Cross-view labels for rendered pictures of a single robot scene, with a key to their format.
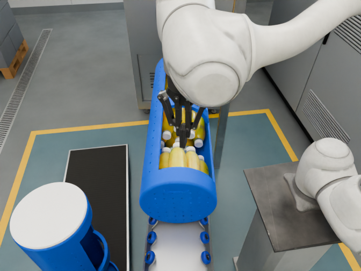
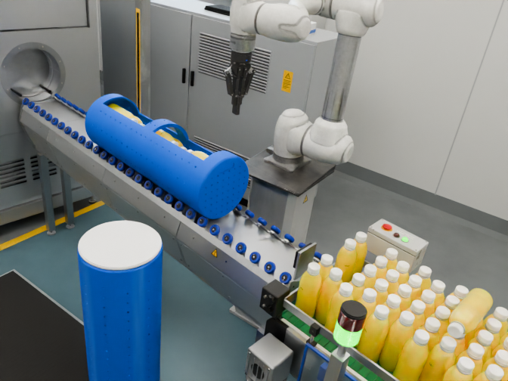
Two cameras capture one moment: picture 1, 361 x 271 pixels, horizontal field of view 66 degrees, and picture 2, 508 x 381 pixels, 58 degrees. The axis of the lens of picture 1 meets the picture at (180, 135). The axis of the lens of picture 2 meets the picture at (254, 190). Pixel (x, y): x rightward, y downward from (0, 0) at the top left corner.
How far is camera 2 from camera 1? 1.35 m
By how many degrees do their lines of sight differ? 42
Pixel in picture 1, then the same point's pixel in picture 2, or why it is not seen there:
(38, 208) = (106, 245)
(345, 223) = (328, 144)
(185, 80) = (296, 26)
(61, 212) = (133, 237)
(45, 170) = not seen: outside the picture
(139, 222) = not seen: hidden behind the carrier
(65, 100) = not seen: outside the picture
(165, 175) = (215, 158)
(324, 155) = (293, 116)
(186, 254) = (246, 231)
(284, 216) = (286, 178)
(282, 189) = (271, 167)
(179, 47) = (287, 14)
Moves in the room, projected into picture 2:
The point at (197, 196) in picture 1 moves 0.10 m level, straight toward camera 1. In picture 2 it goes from (239, 171) to (254, 181)
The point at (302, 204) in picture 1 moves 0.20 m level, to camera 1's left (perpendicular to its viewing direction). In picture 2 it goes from (289, 166) to (262, 178)
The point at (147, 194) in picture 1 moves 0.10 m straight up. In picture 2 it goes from (207, 181) to (209, 158)
